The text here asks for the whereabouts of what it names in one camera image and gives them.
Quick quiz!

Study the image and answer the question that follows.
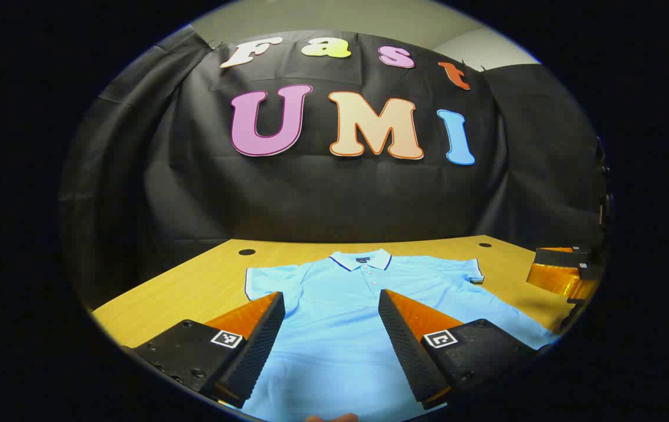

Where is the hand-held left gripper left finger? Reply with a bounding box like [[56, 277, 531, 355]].
[[129, 291, 286, 409]]

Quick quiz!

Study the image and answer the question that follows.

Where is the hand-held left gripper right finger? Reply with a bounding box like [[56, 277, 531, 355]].
[[378, 288, 540, 411]]

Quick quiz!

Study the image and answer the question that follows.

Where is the light blue T-shirt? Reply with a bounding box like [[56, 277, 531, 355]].
[[235, 249, 558, 422]]

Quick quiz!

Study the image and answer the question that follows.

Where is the black backdrop cloth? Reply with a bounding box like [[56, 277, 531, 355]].
[[59, 26, 607, 311]]

